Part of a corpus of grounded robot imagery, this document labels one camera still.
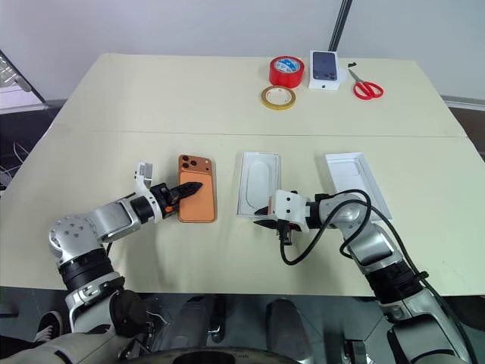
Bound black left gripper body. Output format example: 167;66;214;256
150;183;182;221

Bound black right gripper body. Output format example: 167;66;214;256
264;196;297;233

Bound orange smartphone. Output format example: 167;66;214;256
177;152;218;225

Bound white phone box base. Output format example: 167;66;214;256
236;151;283;221

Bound white phone box lid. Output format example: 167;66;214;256
324;152;394;224

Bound phone box with blue print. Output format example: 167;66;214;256
307;49;341;93

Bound yellow tape roll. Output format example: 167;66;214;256
260;84;298;112

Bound red tape roll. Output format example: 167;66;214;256
268;55;305;89

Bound black round rim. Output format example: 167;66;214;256
142;345;314;364

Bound black and white sneaker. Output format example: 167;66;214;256
35;310;65;343

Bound black metal pole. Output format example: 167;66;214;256
327;0;354;52

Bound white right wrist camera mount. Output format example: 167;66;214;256
271;189;311;233

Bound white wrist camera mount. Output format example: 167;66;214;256
271;189;311;233
133;162;162;224

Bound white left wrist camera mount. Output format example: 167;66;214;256
133;162;162;224

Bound white wire bundle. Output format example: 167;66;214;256
0;139;26;190

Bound red-handled scissors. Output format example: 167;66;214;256
346;67;385;101

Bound metal shelf frame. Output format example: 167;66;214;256
0;48;47;111

